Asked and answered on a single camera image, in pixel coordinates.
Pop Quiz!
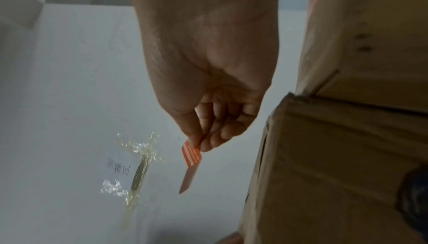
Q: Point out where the person's right hand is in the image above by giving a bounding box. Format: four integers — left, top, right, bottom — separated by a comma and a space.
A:
136, 12, 280, 153

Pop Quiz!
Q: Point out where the crumpled clear tape strip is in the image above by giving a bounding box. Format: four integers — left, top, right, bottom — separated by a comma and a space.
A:
100, 131, 165, 229

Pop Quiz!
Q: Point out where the brown cardboard box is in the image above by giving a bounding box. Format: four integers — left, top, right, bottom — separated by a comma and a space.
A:
238, 0, 428, 244

